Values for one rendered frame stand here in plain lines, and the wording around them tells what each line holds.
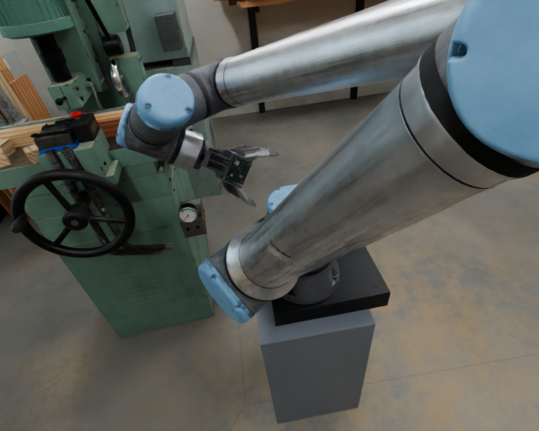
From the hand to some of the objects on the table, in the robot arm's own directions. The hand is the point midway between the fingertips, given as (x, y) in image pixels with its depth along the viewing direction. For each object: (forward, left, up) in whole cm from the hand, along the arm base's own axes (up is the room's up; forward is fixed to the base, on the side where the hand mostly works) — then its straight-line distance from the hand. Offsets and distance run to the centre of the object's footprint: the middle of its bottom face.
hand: (266, 180), depth 86 cm
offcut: (+73, -38, +8) cm, 82 cm away
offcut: (+71, -30, +8) cm, 78 cm away
